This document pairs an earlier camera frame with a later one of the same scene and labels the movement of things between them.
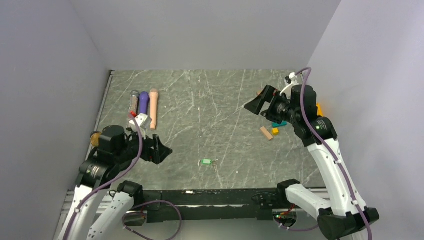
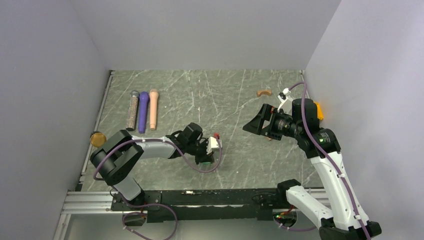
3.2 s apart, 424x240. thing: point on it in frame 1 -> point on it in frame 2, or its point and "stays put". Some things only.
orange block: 319,112 stays put
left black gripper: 159,152 -> 204,157
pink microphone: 153,98 stays put
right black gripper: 256,105 -> 268,112
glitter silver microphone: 133,107 stays put
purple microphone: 144,97 stays put
